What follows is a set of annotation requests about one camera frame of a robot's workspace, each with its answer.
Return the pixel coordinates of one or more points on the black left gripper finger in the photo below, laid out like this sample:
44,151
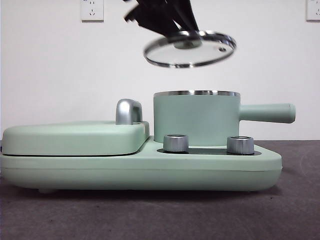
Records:
152,21
186,15

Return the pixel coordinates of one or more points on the glass lid with green knob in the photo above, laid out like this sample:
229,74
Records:
185,53

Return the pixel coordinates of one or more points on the silver control knob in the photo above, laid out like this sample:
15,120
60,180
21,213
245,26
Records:
240,145
175,143

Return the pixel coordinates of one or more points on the mint green griddle cover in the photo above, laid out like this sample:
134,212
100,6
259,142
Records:
70,140

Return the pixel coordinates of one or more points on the mint green breakfast machine base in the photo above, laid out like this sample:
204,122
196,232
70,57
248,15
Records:
75,172

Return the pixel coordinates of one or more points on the white wall socket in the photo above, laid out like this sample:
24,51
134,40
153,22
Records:
92,11
313,10

